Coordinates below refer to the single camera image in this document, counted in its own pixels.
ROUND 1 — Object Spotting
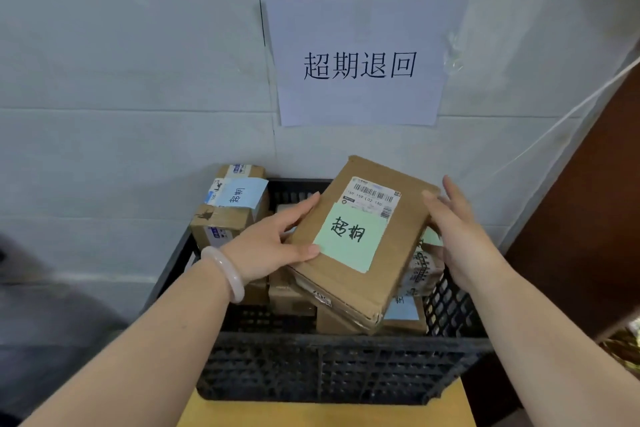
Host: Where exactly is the person's right hand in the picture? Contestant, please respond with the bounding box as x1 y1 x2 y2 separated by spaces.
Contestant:
421 174 504 296

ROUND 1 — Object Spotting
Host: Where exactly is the person's left hand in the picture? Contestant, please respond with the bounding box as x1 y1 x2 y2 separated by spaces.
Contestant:
219 190 323 288

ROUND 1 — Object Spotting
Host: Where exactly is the cardboard box blue tape note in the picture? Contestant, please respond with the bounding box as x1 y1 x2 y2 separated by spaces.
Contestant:
189 163 272 248

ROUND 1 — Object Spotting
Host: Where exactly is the printed cardboard box green note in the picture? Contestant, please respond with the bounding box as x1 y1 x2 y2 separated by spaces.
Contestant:
395 227 447 298

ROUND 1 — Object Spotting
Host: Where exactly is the cardboard box small blue note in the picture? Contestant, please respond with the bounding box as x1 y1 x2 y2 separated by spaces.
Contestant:
381 294 432 336

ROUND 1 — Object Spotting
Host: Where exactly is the black plastic crate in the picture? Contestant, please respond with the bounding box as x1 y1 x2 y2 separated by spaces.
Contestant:
142 177 496 405

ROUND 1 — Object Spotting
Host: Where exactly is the cardboard box black print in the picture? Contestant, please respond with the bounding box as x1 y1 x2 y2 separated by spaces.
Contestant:
175 375 479 427

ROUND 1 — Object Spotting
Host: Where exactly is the person's left forearm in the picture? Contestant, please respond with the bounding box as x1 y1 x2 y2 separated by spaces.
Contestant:
19 261 239 427

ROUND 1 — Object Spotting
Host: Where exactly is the person's right forearm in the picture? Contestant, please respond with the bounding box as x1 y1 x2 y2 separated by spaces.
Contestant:
465 261 640 427

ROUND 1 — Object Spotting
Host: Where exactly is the brown wooden cabinet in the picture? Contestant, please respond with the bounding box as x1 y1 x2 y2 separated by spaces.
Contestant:
502 61 640 342

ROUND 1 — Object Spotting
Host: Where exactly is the white paper sign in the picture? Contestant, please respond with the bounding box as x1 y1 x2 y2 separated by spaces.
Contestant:
263 0 469 128

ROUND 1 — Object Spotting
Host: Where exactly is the gold foil ornament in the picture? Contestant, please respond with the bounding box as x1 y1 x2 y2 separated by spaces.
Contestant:
597 319 640 370

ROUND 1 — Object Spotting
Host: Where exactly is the white jade bracelet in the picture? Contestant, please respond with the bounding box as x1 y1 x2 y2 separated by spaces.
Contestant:
199 245 247 306

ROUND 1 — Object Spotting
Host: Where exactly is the white cable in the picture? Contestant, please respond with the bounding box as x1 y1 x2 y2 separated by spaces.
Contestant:
492 59 640 180

